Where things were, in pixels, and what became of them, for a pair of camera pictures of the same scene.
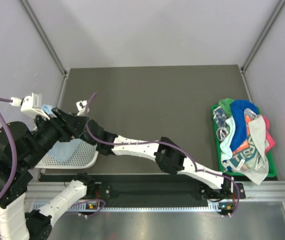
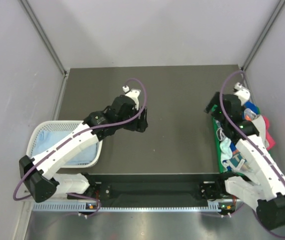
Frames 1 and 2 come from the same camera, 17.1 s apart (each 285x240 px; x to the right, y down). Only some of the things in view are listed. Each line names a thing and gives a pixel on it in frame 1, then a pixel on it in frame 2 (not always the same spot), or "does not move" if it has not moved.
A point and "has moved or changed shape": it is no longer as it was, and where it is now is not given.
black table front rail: x=117 y=186 does not move
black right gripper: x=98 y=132 → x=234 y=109
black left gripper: x=75 y=123 → x=139 y=125
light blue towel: x=61 y=151 has moved or changed shape
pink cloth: x=271 y=140 does not move
